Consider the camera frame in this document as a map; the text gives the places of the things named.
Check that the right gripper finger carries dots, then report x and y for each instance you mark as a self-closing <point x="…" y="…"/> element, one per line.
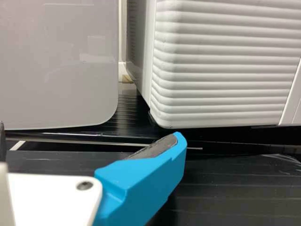
<point x="145" y="183"/>

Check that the black platform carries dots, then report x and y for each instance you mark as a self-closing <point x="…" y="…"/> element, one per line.
<point x="235" y="188"/>
<point x="131" y="117"/>

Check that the incubator door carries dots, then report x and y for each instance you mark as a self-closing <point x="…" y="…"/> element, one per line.
<point x="211" y="70"/>

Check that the white box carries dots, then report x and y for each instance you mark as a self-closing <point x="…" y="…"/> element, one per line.
<point x="58" y="58"/>

